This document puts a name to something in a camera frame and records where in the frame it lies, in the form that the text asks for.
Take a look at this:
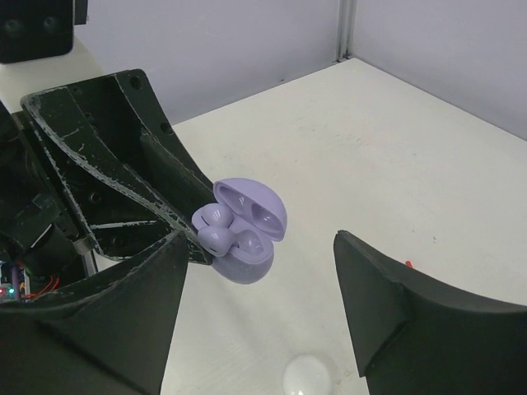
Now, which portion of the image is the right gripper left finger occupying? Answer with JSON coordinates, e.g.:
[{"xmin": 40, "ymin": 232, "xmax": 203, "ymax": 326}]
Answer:
[{"xmin": 1, "ymin": 234, "xmax": 189, "ymax": 394}]

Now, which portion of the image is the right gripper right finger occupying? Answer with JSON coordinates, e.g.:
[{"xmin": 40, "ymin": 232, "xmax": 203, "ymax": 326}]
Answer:
[{"xmin": 333, "ymin": 230, "xmax": 526, "ymax": 394}]

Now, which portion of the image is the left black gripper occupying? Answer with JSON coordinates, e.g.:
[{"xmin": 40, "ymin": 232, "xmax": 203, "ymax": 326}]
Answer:
[{"xmin": 1, "ymin": 69, "xmax": 213, "ymax": 288}]

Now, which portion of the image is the purple earbud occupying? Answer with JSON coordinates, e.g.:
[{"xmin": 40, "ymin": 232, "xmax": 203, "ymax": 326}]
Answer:
[
  {"xmin": 192, "ymin": 203, "xmax": 234, "ymax": 230},
  {"xmin": 198, "ymin": 225, "xmax": 238, "ymax": 258}
]

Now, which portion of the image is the white charging case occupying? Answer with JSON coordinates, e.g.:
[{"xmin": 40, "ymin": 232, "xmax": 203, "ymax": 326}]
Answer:
[{"xmin": 282, "ymin": 354, "xmax": 332, "ymax": 395}]

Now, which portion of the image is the purple charging case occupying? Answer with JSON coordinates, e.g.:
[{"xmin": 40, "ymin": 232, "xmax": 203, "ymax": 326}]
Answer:
[{"xmin": 212, "ymin": 178, "xmax": 287, "ymax": 285}]

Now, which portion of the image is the small green-lit circuit board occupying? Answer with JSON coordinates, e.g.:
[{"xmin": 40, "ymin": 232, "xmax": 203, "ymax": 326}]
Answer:
[{"xmin": 0, "ymin": 261, "xmax": 27, "ymax": 304}]

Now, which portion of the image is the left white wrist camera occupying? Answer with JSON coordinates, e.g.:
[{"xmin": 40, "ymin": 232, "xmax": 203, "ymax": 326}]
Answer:
[{"xmin": 1, "ymin": 0, "xmax": 103, "ymax": 116}]

